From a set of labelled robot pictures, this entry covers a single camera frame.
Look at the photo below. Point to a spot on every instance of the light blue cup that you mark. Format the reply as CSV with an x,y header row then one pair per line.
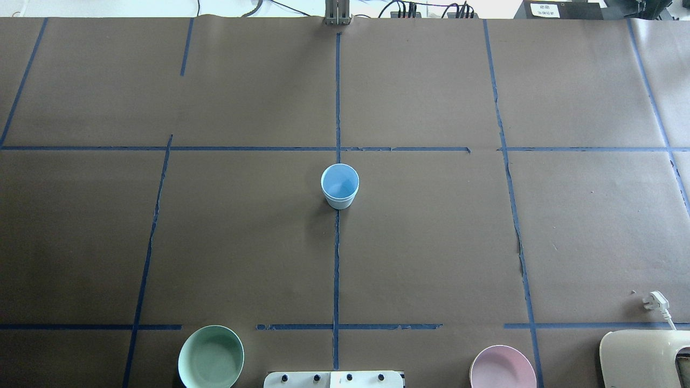
x,y
340,184

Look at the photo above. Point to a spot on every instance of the green bowl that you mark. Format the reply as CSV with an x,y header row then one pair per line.
x,y
212,356

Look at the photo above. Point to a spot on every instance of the pink bowl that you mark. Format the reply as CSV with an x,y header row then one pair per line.
x,y
501,366

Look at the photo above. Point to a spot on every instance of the black power supply box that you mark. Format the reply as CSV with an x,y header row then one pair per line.
x,y
559,10

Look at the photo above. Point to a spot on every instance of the cream toaster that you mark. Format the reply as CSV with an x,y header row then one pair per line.
x,y
644,358

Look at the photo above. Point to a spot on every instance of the aluminium frame post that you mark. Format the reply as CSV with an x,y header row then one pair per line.
x,y
337,12

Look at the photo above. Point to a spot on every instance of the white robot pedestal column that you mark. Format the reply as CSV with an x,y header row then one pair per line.
x,y
366,378

